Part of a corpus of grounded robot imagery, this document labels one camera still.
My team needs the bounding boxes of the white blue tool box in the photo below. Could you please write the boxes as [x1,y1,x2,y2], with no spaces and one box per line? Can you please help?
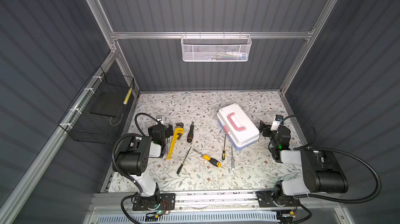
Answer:
[217,103,259,150]

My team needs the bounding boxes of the right black corrugated cable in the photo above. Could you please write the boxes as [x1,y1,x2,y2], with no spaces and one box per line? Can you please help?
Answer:
[281,114,382,205]

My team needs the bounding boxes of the black pad in basket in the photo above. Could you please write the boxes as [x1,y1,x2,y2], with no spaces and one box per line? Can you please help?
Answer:
[89,92,126,117]

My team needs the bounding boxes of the black wire basket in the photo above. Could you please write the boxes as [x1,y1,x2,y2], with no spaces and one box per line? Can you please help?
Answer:
[59,68,135,144]

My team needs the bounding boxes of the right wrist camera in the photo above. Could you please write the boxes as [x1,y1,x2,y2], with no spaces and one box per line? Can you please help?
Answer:
[270,115,284,131]

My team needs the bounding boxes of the yellow marker pen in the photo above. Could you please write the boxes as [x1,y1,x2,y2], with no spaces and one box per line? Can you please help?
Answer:
[123,88,133,105]

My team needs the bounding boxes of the thin black screwdriver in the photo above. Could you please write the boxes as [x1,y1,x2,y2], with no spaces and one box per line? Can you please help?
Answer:
[177,147,192,175]

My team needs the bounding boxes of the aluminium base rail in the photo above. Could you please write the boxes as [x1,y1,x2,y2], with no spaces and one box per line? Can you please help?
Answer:
[90,189,344,215]

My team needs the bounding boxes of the yellow black handled screwdriver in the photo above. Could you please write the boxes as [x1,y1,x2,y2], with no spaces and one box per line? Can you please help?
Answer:
[193,149,221,168]

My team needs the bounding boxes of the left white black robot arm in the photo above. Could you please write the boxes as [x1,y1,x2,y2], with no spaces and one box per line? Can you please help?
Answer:
[112,124,176,213]

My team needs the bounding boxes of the stubby black orange screwdriver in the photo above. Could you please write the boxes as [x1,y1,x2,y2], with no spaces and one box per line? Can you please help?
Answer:
[187,121,194,143]

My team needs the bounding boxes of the white wire mesh basket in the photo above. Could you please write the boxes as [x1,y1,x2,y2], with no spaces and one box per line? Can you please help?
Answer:
[180,34,252,62]

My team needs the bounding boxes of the pens in white basket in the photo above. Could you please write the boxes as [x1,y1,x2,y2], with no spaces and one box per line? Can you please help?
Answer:
[204,52,248,61]

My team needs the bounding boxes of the clear handled screwdriver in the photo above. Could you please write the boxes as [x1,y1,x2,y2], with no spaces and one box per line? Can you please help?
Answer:
[230,146,235,171]

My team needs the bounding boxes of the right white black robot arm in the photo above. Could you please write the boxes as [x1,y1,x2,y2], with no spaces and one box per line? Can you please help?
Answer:
[258,121,349,207]

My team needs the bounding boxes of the floral table mat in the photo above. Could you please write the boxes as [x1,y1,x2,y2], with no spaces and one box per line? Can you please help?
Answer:
[129,91,302,191]

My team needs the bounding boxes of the yellow pipe wrench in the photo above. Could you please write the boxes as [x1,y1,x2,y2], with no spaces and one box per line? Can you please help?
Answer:
[166,123,184,159]

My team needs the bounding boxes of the slim yellow black screwdriver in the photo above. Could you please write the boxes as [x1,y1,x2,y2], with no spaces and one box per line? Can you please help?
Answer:
[222,134,227,161]

